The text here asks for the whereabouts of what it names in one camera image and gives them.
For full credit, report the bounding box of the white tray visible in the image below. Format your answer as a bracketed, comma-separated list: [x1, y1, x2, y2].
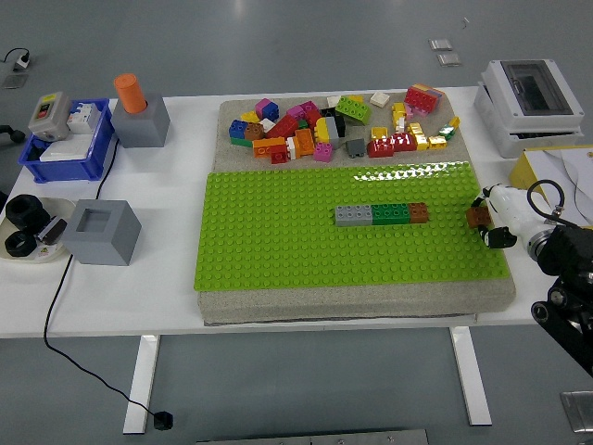
[0, 197, 78, 265]

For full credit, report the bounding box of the blue plastic bin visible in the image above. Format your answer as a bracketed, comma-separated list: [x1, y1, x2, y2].
[17, 97, 117, 184]

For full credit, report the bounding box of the long orange toy brick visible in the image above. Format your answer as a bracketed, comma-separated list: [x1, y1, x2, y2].
[252, 137, 287, 161]

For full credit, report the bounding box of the grey block with round hole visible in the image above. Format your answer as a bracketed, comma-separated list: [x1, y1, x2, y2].
[109, 94, 171, 149]

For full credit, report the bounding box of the green studded baseplate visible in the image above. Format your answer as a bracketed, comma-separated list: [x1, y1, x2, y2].
[193, 160, 510, 292]

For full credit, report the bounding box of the black power cable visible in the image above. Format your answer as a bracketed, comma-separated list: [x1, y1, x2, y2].
[43, 137, 161, 415]

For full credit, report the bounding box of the large black hex nut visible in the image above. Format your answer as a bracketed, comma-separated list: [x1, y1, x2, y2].
[5, 194, 50, 233]

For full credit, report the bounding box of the grey-brown mat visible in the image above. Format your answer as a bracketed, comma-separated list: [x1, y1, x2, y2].
[196, 90, 518, 326]

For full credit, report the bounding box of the red rounded toy brick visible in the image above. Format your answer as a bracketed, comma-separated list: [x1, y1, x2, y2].
[366, 138, 397, 159]

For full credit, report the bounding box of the lime green toy brick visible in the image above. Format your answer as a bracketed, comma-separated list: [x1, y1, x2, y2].
[334, 95, 373, 125]

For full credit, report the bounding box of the long red toy brick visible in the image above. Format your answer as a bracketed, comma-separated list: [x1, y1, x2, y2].
[266, 114, 300, 140]

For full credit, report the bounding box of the white electrical enclosure box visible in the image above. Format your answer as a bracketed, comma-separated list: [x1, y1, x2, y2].
[473, 58, 586, 159]

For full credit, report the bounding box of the white plug with black cord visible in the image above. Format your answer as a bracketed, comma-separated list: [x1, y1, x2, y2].
[3, 47, 32, 70]

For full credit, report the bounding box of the black chair base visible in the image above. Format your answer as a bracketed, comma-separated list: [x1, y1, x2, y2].
[0, 123, 27, 149]

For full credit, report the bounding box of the white switch plate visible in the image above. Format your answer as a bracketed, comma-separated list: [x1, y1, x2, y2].
[39, 133, 92, 163]

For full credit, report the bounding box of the grey block with square hole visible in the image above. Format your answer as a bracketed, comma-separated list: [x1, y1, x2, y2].
[61, 198, 143, 267]

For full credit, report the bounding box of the white table leg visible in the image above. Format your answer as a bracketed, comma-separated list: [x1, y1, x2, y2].
[448, 326, 493, 426]
[122, 334, 162, 436]

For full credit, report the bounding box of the white circuit breaker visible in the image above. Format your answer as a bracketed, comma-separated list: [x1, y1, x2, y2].
[67, 101, 101, 135]

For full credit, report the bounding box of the small black hex nut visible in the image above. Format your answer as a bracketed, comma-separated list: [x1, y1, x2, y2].
[4, 230, 39, 259]

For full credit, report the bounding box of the black toy brick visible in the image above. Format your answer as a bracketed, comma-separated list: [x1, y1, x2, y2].
[319, 107, 347, 138]

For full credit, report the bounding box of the metal floor hatch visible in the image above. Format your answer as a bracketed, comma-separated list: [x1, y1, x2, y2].
[559, 390, 593, 435]

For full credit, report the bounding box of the small black brown component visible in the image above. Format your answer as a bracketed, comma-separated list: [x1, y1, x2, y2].
[35, 216, 69, 246]

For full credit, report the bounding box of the orange cylinder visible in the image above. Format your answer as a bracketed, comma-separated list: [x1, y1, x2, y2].
[113, 72, 148, 116]

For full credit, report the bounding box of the yellow white carton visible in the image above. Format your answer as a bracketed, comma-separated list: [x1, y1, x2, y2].
[508, 146, 593, 219]

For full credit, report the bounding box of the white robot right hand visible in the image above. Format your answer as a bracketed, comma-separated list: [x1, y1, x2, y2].
[470, 184, 550, 251]

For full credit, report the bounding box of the long metal plate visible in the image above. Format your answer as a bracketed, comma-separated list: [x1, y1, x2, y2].
[196, 428, 430, 445]

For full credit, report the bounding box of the grey switch box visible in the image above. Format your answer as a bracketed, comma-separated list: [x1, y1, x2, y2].
[27, 91, 73, 142]

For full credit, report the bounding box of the large red toy brick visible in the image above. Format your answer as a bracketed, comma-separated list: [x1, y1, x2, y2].
[404, 86, 439, 114]

